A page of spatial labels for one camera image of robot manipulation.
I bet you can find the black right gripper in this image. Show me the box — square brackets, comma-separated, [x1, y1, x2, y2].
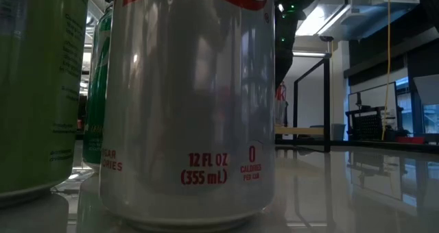
[274, 19, 299, 90]

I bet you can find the silver Diet Coke can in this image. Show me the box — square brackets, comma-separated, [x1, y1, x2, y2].
[99, 0, 276, 232]
[275, 81, 289, 127]

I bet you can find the green Sprite can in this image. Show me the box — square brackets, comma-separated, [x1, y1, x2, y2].
[82, 3, 114, 174]

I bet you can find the light green beverage can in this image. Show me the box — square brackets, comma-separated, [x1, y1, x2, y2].
[0, 0, 89, 206]

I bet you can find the grey bin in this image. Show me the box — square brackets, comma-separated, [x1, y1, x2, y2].
[331, 123, 346, 141]

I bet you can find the black perforated rack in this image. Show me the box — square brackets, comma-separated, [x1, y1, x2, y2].
[345, 104, 405, 141]

